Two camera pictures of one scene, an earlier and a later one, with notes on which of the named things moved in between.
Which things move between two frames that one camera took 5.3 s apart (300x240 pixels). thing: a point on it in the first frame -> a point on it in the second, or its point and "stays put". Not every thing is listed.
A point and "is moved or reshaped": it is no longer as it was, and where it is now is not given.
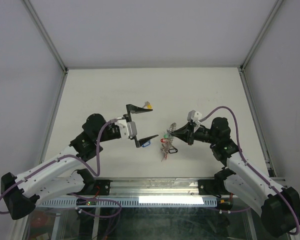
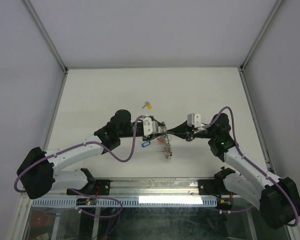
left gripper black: x=132 y=109 -> x=145 y=138
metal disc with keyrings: x=167 y=141 is moved or reshaped
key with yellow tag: x=147 y=105 stays put
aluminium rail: x=156 y=187 stays put
